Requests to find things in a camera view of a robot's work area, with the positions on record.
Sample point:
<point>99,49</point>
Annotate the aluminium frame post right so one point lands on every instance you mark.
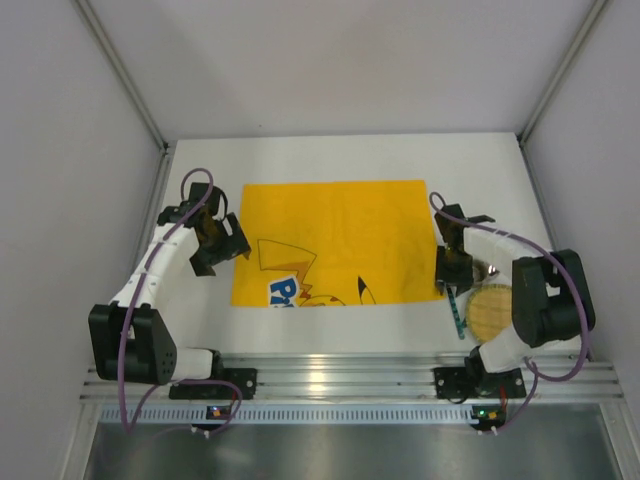
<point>570,55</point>

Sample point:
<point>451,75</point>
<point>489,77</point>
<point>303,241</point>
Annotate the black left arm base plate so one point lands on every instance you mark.
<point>231,384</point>

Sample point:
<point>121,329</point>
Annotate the yellow printed cloth placemat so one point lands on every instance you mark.
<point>330,244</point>

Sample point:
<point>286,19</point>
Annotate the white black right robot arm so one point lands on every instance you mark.
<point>550,297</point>

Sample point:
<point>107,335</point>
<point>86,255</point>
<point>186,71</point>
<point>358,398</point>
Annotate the aluminium frame post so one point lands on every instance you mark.
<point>570,55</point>
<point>98,32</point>

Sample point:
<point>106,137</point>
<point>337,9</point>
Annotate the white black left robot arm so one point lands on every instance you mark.
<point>146,333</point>

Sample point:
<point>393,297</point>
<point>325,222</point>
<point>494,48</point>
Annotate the aluminium frame post left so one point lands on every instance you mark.
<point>98,32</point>

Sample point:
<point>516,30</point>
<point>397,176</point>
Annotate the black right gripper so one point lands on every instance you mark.
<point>452,270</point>

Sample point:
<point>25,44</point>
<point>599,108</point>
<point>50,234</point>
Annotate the round woven yellow plate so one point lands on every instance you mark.
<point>488,311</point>

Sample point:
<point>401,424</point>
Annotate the aluminium mounting rail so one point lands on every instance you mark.
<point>403,377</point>

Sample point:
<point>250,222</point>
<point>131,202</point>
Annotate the slotted grey cable duct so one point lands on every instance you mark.
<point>316,414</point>

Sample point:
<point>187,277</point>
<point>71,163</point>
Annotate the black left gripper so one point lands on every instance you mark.
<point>220,248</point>

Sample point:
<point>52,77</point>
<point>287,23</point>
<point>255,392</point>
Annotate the fork with teal handle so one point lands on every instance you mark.
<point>460,323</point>

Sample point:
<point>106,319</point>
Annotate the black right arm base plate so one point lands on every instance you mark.
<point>457,384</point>

